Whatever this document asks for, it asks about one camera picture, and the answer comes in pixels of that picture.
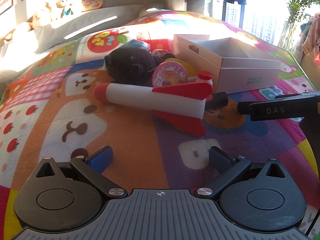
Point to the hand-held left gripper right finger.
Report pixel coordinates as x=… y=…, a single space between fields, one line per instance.
x=220 y=158

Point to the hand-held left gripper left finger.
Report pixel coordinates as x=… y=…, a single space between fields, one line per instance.
x=100 y=158

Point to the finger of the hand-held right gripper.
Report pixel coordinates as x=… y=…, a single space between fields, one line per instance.
x=262 y=111

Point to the pink cardboard box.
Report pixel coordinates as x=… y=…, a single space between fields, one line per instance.
x=240 y=72

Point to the small white bottle red cap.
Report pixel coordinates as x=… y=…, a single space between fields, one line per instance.
x=204 y=78

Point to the red white foam rocket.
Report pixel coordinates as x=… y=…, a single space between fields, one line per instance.
x=150 y=97

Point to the yellow corn toy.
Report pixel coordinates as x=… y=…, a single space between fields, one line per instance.
x=188 y=67

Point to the pink round tin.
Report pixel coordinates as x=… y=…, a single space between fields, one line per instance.
x=170 y=75

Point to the blue face mask packet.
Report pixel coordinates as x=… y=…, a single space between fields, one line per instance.
x=136 y=44

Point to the colourful printed play mat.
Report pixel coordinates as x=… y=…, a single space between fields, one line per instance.
x=140 y=140

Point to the black cylinder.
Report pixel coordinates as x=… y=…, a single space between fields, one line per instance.
x=218 y=99

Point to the pale patterned clothing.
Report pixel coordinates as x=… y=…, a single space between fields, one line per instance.
x=312 y=37

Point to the black plush bear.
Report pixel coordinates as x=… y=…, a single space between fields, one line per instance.
x=130 y=65

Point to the bamboo plant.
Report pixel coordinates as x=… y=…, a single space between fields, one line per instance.
x=297 y=2

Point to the white pillow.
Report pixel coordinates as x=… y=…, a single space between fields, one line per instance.
x=75 y=27

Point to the long yellow plush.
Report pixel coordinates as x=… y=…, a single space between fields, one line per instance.
x=7 y=37

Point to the white deer plush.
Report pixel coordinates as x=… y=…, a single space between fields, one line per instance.
x=53 y=11

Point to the white bunny plush blue overalls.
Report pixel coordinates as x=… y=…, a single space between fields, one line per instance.
x=67 y=6

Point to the red printed card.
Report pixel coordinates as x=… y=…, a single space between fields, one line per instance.
x=92 y=1

